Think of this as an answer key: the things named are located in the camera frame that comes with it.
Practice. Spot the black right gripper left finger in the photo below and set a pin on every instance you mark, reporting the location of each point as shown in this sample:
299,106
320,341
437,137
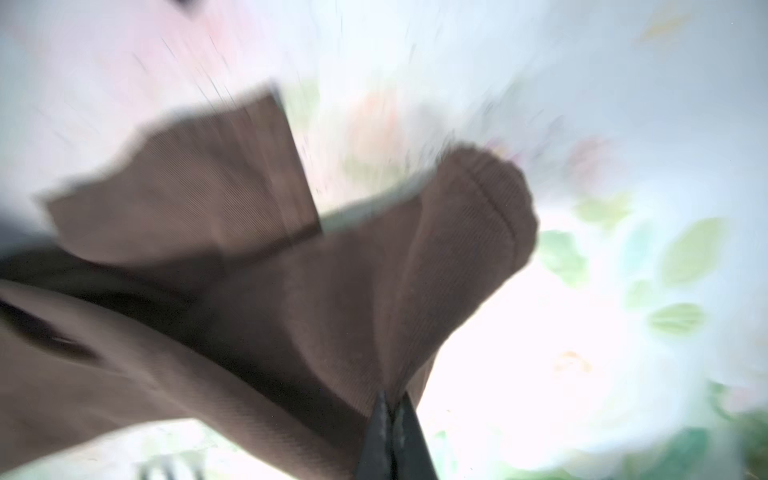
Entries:
376,458

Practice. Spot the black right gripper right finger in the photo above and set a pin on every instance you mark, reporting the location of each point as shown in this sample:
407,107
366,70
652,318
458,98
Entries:
411,456

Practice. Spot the brown trousers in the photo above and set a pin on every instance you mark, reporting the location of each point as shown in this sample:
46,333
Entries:
197,282

